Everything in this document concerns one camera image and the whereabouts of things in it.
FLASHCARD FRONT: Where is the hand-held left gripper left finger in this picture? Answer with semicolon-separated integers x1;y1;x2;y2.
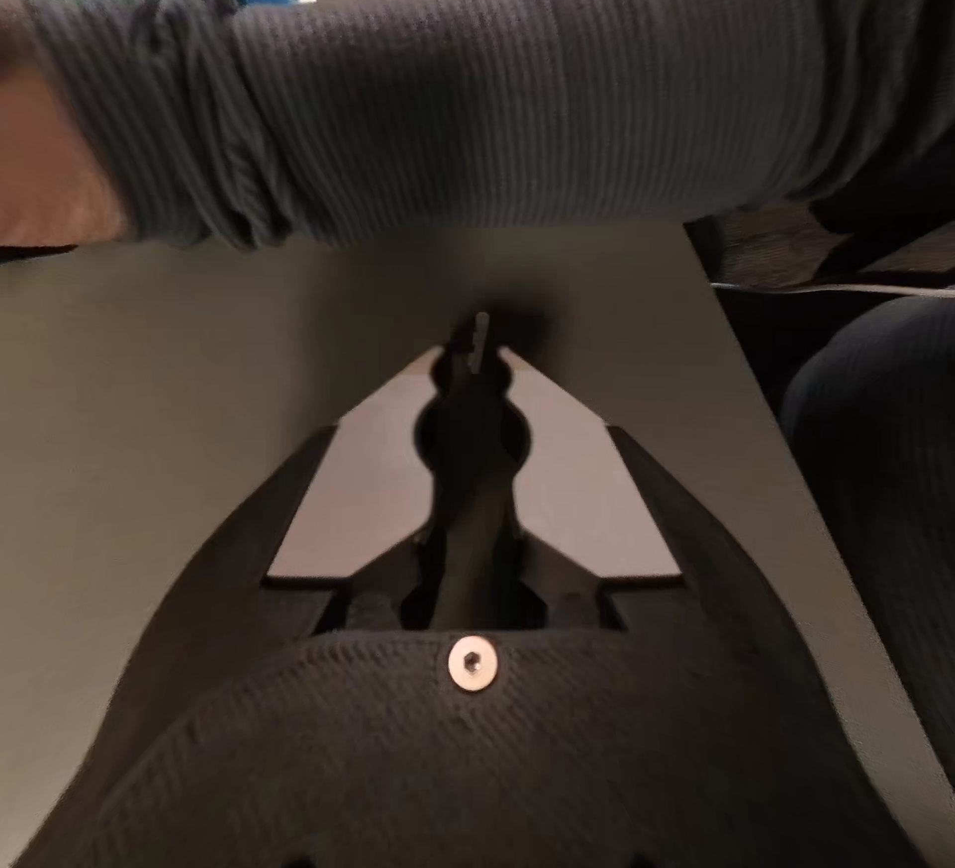
266;346;450;617

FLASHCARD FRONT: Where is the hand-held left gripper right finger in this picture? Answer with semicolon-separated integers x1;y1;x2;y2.
500;346;683;624

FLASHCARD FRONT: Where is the white brick assembly teal brick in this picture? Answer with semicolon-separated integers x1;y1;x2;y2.
448;310;497;377

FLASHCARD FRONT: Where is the person's right forearm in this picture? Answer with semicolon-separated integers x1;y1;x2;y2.
18;0;955;253

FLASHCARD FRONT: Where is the person's right hand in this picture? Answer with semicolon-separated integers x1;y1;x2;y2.
0;0;129;247

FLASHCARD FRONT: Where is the person's leg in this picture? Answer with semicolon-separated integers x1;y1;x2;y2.
779;297;955;772

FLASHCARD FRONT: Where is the white cable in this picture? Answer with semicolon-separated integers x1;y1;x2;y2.
709;281;955;299

